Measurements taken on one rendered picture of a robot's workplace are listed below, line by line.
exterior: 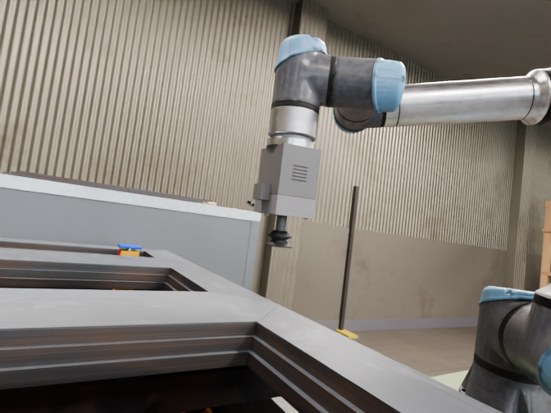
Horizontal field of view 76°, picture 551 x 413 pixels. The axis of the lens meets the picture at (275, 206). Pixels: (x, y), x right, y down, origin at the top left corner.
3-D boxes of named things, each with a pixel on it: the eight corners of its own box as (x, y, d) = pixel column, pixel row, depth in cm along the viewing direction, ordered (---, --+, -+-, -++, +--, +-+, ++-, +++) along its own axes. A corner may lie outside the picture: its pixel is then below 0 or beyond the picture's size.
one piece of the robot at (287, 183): (246, 123, 56) (234, 224, 56) (268, 111, 48) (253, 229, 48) (299, 135, 61) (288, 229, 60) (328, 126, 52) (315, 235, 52)
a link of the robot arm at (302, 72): (334, 32, 50) (275, 29, 51) (325, 107, 50) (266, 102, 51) (331, 56, 58) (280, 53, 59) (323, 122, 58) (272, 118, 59)
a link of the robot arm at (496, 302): (526, 352, 69) (535, 283, 69) (577, 387, 55) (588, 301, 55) (462, 342, 70) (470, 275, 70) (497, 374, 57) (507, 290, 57)
